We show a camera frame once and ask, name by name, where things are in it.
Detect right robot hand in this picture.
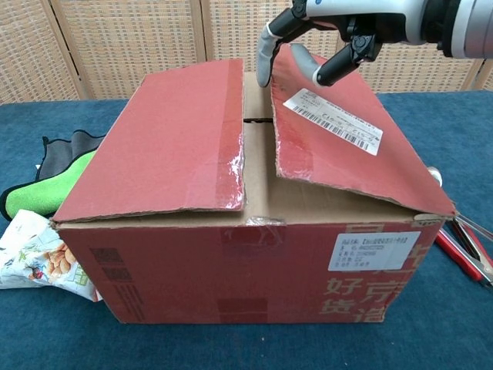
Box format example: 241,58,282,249
257,0,442,89

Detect red cardboard box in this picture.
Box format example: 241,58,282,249
49,48,458,325

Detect woven bamboo folding screen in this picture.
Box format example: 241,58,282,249
0,0,493,105

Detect red metal tongs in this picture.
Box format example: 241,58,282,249
434,217,493,290

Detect grey cloth black trim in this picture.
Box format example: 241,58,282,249
35,129,107,182

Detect green microfiber cloth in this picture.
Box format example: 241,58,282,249
5,150,97,217

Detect white snack bag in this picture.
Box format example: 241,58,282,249
0,210,103,304

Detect blue table mat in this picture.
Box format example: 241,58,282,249
0,90,493,370

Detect metal spoon orange handle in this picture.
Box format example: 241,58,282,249
426,166,493,240

